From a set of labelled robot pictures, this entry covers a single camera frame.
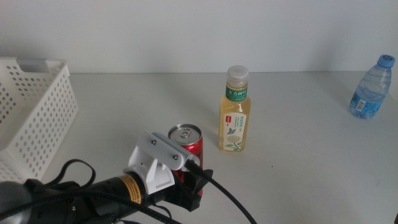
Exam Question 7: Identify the red soda can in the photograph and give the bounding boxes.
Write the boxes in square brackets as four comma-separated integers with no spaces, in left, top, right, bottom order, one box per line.
[168,123,204,197]

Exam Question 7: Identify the yellow tea bottle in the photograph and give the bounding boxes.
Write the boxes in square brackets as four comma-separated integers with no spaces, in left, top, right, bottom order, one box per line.
[218,65,251,153]

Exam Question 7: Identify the clear water bottle blue cap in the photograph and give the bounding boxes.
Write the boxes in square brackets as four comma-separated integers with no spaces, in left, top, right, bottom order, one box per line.
[348,54,396,119]

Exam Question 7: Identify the white perforated plastic basket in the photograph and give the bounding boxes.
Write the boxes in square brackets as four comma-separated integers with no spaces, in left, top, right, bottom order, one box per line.
[0,57,79,184]

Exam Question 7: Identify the thin black left gripper cable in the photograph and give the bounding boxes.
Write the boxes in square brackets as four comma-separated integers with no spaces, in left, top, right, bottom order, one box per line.
[46,159,97,190]

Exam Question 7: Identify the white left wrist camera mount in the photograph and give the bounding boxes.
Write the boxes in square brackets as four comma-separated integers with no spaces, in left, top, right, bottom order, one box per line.
[123,131,201,195]

